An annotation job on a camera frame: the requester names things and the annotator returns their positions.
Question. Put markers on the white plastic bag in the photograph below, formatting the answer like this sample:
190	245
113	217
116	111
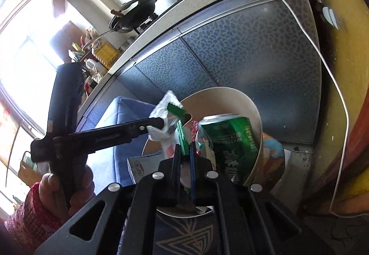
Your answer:
163	139

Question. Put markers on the yellow cooking oil bottle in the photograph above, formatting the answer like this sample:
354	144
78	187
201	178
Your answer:
105	53

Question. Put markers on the blue printed tablecloth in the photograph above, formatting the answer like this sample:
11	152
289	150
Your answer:
196	235

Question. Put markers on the wooden cutting board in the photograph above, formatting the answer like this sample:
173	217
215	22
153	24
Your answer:
28	170

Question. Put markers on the red white snack wrapper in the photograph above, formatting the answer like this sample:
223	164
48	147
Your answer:
202	142

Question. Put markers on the red patterned sleeve forearm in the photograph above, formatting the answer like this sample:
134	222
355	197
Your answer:
29	226

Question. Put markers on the black wok with spatula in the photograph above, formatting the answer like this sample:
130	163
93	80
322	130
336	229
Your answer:
130	16

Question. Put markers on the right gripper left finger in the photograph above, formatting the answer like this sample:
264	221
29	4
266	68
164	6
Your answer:
119	220

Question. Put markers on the white plastic jug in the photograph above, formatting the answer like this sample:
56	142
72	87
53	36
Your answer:
96	68

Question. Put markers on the dark blue milk carton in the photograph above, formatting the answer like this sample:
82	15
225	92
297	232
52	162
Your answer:
141	166

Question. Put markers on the beige round trash bin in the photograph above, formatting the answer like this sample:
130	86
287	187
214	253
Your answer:
207	101

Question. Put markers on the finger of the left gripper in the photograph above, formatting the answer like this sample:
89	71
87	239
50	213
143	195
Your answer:
100	138

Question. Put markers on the green white small carton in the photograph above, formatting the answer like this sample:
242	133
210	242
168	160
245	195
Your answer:
180	114

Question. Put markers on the person's left hand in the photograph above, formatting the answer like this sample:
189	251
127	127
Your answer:
50	193

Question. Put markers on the green crushed beer can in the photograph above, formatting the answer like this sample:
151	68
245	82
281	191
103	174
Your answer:
233	144

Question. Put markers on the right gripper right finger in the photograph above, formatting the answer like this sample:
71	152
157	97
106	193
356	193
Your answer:
250	222

